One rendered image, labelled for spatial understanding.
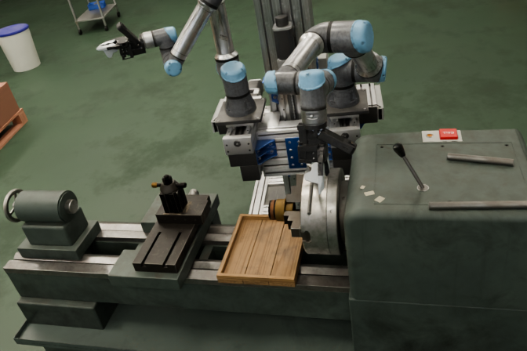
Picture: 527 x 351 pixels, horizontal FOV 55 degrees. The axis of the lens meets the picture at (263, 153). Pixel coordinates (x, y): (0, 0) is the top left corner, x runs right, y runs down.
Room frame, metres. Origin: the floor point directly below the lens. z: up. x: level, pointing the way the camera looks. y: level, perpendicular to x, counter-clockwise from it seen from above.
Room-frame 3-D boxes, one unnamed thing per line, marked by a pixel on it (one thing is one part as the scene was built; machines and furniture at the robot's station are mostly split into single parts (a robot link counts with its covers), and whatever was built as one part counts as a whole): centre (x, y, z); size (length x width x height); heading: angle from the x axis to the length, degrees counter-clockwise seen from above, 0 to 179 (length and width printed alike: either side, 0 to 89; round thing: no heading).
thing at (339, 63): (2.11, -0.42, 1.33); 0.13 x 0.12 x 0.14; 64
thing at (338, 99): (2.11, -0.41, 1.21); 0.15 x 0.15 x 0.10
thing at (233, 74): (2.23, 0.07, 1.33); 0.13 x 0.12 x 0.14; 9
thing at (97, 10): (8.67, 2.29, 0.44); 0.94 x 0.56 x 0.88; 168
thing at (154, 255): (1.66, 0.42, 0.95); 0.43 x 0.18 x 0.04; 162
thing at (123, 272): (1.69, 0.46, 0.89); 0.53 x 0.30 x 0.06; 162
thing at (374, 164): (1.34, -0.56, 1.06); 0.59 x 0.48 x 0.39; 72
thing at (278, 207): (1.49, -0.03, 1.08); 0.09 x 0.09 x 0.09; 72
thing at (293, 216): (1.38, -0.07, 1.09); 0.12 x 0.11 x 0.05; 162
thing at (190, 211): (1.71, 0.38, 1.00); 0.20 x 0.10 x 0.05; 72
